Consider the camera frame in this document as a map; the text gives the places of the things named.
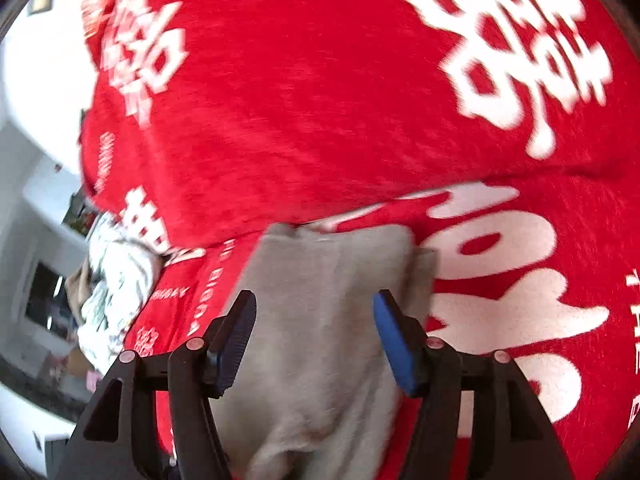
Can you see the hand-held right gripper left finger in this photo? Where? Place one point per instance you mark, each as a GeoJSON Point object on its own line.
{"type": "Point", "coordinates": [234, 352]}

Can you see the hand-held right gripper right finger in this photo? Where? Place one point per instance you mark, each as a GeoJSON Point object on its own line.
{"type": "Point", "coordinates": [396, 342]}

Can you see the grey knitted garment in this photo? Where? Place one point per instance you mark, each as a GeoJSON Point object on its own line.
{"type": "Point", "coordinates": [320, 310]}

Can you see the light blue floral quilt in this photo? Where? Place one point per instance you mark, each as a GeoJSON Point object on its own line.
{"type": "Point", "coordinates": [116, 280]}

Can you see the tan cloth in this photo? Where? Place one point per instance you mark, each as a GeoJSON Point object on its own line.
{"type": "Point", "coordinates": [77, 285]}

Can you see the white cabinet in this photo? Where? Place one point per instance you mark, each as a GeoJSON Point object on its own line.
{"type": "Point", "coordinates": [30, 240]}

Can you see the red printed blanket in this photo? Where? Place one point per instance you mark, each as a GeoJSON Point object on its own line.
{"type": "Point", "coordinates": [300, 110]}

